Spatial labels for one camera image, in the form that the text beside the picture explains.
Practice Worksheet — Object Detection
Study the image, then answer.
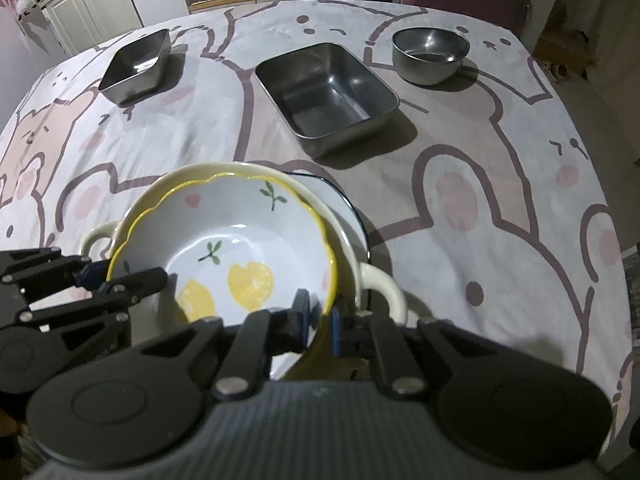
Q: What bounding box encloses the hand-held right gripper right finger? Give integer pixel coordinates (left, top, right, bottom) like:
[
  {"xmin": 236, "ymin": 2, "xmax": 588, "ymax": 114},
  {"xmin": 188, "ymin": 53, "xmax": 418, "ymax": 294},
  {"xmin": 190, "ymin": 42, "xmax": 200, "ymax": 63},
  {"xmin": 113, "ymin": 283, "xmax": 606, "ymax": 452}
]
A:
[{"xmin": 330, "ymin": 304, "xmax": 499, "ymax": 402}]

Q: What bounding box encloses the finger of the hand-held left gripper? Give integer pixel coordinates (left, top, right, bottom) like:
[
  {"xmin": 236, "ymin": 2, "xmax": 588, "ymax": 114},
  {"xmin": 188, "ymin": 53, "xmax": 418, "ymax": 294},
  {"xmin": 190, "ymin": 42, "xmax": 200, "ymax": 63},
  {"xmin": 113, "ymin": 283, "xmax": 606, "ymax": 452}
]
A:
[
  {"xmin": 0, "ymin": 247, "xmax": 109, "ymax": 293},
  {"xmin": 15, "ymin": 266, "xmax": 169, "ymax": 334}
]

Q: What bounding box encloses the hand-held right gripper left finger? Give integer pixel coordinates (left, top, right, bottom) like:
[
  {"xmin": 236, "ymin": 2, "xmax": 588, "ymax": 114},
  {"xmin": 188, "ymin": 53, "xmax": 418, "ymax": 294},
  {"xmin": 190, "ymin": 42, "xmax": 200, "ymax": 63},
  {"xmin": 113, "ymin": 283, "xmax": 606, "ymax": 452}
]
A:
[{"xmin": 141, "ymin": 288, "xmax": 312, "ymax": 404}]

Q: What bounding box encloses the cream bowl with handles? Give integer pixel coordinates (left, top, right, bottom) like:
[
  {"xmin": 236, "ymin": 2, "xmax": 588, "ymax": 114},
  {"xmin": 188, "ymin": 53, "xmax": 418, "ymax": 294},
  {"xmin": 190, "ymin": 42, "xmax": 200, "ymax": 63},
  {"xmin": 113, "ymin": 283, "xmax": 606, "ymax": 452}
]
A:
[{"xmin": 80, "ymin": 161, "xmax": 408, "ymax": 381}]

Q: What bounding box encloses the white leaf-print square plate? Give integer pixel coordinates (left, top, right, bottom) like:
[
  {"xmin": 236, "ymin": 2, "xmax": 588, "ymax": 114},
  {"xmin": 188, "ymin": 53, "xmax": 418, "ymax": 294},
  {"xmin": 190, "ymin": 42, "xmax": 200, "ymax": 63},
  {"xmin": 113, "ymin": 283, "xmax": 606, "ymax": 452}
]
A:
[{"xmin": 285, "ymin": 172, "xmax": 372, "ymax": 261}]

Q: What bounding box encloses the lemon-print scalloped bowl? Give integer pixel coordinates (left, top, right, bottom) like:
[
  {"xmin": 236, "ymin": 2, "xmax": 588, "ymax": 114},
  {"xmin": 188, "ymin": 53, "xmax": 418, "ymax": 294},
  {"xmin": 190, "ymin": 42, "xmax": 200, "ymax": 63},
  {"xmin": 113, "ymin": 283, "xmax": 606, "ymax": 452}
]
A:
[{"xmin": 106, "ymin": 172, "xmax": 338, "ymax": 356}]

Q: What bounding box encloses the small square steel bowl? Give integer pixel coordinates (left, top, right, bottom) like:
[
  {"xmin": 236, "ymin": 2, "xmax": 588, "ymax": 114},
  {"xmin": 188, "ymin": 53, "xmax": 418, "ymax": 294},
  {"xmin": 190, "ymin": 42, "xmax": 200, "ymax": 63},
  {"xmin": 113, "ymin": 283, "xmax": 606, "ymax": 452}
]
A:
[{"xmin": 98, "ymin": 28, "xmax": 171, "ymax": 106}]

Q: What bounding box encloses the rectangular steel tray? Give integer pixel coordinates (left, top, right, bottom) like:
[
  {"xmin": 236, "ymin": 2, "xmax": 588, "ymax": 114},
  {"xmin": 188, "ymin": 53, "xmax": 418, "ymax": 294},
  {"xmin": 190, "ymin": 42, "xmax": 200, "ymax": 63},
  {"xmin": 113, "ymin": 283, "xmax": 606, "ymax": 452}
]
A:
[{"xmin": 255, "ymin": 42, "xmax": 400, "ymax": 157}]

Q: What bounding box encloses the round steel bowl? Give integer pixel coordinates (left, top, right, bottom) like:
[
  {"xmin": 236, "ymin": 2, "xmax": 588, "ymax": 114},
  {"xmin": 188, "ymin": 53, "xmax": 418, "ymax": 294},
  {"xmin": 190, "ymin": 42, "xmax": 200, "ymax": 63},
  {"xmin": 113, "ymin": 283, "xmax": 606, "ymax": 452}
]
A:
[{"xmin": 391, "ymin": 27, "xmax": 471, "ymax": 86}]

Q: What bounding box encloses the printed bunny blanket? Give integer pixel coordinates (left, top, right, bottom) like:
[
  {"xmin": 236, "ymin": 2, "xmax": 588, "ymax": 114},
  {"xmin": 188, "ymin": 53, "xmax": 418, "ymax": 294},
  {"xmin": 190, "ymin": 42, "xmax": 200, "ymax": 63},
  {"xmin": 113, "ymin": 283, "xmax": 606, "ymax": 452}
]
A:
[{"xmin": 0, "ymin": 0, "xmax": 626, "ymax": 466}]

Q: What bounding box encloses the white cabinet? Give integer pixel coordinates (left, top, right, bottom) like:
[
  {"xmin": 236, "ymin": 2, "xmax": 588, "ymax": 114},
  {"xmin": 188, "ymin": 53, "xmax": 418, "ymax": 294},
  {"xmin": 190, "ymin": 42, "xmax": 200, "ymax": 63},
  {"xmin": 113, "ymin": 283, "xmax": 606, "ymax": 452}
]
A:
[{"xmin": 42, "ymin": 0, "xmax": 146, "ymax": 56}]

